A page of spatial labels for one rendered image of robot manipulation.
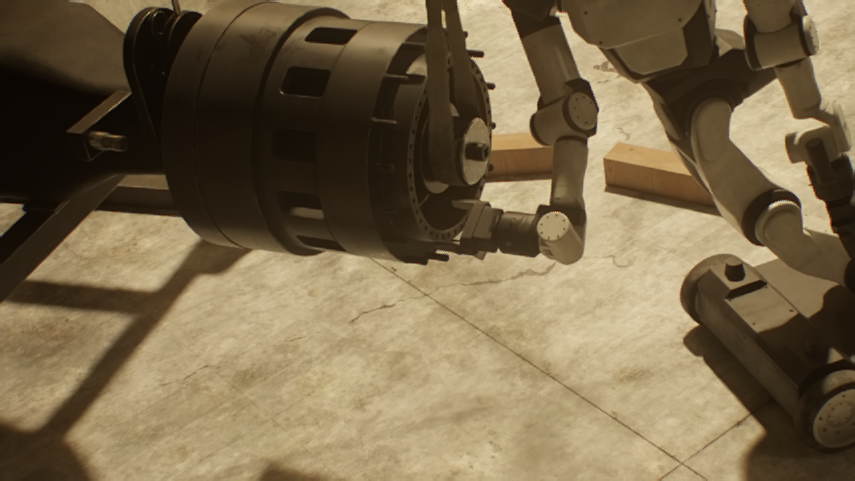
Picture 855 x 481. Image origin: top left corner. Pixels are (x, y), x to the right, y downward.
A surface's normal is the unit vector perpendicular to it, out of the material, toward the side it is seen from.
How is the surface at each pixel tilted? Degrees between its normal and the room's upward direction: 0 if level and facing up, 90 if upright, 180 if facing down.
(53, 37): 27
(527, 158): 90
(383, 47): 8
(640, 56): 101
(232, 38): 17
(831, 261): 90
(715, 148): 90
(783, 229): 90
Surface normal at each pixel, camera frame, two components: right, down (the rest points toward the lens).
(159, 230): -0.15, -0.82
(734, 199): 0.35, 0.48
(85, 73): 0.28, -0.67
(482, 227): -0.29, -0.58
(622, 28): -0.17, 0.71
